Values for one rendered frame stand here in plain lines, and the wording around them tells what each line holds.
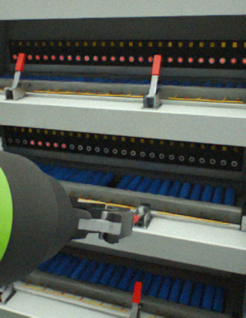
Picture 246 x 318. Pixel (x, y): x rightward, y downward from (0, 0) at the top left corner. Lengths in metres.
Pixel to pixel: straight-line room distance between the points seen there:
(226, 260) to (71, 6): 0.49
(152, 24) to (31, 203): 0.65
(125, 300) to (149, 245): 0.15
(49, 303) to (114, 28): 0.58
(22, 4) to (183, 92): 0.33
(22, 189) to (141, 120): 0.40
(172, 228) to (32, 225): 0.42
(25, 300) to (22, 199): 0.59
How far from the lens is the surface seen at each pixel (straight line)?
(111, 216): 0.32
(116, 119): 0.62
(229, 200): 0.68
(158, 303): 0.73
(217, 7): 0.62
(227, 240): 0.61
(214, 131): 0.59
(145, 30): 0.84
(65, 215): 0.29
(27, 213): 0.23
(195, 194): 0.69
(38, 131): 0.87
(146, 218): 0.63
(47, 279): 0.80
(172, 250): 0.62
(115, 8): 0.66
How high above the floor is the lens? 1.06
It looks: 4 degrees down
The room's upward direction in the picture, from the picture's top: 5 degrees clockwise
